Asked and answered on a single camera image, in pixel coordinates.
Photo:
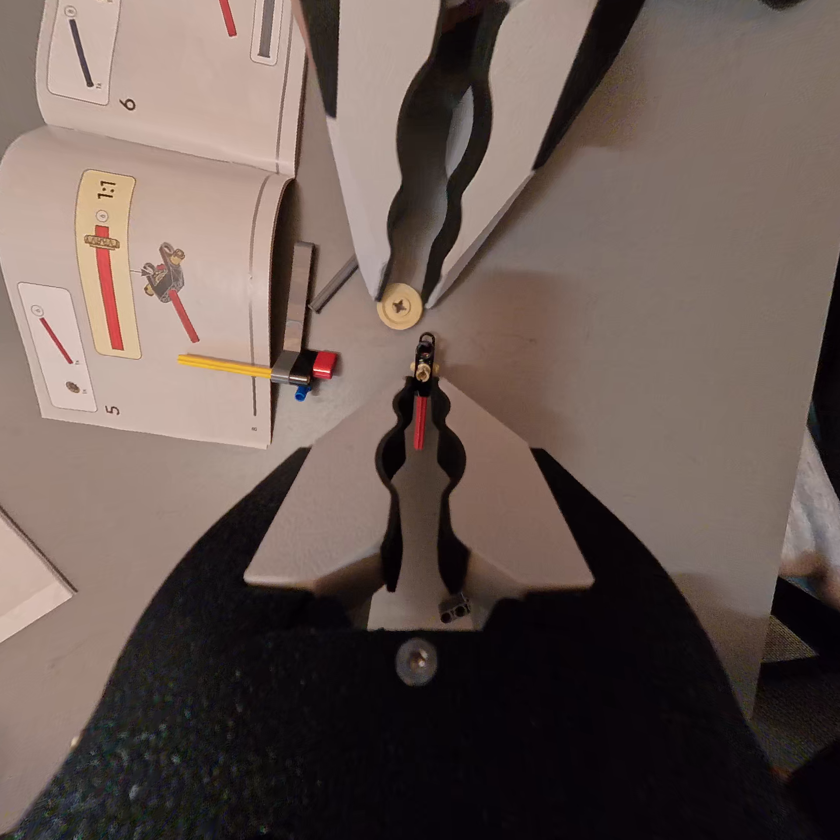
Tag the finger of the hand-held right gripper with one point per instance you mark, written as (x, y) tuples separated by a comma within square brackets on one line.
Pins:
[(531, 98), (367, 131)]

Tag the tan round lego gear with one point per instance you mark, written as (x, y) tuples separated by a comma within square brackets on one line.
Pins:
[(399, 306)]

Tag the grey lego beam yellow axle assembly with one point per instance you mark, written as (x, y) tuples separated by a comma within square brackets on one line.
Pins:
[(302, 295)]

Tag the black chair base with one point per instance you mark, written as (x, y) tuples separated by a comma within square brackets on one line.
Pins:
[(797, 607)]

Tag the white paper sheet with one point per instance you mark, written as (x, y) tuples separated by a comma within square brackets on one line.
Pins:
[(26, 577)]

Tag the black lego assembly red axle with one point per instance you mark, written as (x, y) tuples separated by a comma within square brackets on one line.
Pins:
[(420, 420)]

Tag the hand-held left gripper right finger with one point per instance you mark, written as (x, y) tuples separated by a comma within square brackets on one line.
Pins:
[(518, 518)]

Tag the lego instruction booklet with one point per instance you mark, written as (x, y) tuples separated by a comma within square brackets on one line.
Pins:
[(184, 210)]

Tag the long grey lego axle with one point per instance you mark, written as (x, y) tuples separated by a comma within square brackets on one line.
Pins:
[(333, 283)]

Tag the person's black clothing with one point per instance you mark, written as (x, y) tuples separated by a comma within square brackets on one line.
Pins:
[(828, 341)]

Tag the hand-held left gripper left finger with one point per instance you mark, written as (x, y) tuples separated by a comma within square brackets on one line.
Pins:
[(328, 512)]

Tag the white fuzzy cloth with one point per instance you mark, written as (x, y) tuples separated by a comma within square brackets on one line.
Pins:
[(810, 525)]

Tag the dark grey lego connector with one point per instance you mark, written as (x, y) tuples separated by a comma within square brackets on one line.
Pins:
[(456, 608)]

